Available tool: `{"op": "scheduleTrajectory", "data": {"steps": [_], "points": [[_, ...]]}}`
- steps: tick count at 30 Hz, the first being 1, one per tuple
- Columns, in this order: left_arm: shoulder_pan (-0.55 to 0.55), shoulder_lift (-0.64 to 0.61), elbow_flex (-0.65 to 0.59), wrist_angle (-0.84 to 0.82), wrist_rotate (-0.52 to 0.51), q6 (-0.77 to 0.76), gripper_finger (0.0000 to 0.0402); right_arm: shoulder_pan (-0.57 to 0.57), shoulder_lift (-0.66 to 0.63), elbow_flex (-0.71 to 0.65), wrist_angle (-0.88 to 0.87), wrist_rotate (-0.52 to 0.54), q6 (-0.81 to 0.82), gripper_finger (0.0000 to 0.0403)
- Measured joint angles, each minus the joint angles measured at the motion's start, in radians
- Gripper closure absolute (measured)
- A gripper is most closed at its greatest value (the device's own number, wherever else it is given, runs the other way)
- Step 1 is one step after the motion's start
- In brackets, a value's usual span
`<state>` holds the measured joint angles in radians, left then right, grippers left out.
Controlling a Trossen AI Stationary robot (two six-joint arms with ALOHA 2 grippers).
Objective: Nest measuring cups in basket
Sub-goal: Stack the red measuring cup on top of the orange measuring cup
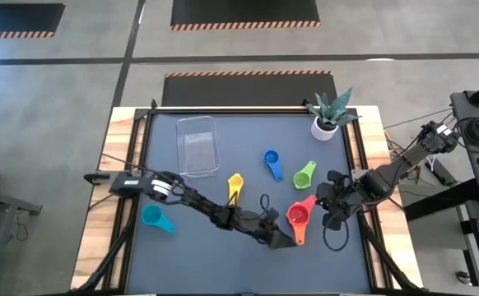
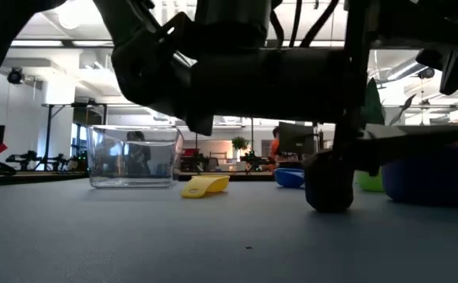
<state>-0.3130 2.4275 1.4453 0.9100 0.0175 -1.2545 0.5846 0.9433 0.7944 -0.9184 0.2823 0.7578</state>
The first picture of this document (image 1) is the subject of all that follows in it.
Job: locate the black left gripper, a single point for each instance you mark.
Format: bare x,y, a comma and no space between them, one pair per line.
264,228

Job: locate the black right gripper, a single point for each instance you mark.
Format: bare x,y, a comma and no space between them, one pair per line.
346,193

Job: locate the orange measuring cup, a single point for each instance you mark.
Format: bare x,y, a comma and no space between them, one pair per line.
300,236

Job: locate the green measuring cup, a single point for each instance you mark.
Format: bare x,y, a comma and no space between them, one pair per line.
302,180

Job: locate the red measuring cup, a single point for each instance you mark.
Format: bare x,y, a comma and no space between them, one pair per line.
298,214

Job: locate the blue measuring cup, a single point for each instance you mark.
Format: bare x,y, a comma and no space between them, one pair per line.
271,157

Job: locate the yellow measuring cup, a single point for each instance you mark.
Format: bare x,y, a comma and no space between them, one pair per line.
235,183

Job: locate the teal measuring cup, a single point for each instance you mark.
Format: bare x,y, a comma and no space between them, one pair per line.
152,215

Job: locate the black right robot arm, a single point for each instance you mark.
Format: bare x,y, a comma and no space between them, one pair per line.
387,177

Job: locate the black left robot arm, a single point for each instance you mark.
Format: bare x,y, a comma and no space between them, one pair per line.
206,205

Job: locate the clear plastic basket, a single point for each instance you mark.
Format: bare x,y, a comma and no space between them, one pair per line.
198,148

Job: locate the potted plant in white pot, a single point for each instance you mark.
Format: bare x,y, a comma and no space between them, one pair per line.
324,130

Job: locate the grey-blue table mat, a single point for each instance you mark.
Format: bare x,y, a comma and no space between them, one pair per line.
206,267

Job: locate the black cart foot beam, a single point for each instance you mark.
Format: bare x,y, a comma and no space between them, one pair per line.
441,202

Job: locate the black power strip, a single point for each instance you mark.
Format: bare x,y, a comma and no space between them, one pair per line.
441,172

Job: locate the black striped-edge floor mat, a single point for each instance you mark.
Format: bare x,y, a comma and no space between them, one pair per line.
243,12
243,90
17,18

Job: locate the small black caster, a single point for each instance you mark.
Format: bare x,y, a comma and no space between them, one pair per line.
463,277

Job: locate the grey equipment cart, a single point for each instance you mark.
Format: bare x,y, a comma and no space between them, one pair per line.
461,107

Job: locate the black table frame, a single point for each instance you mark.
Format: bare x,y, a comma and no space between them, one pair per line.
150,131

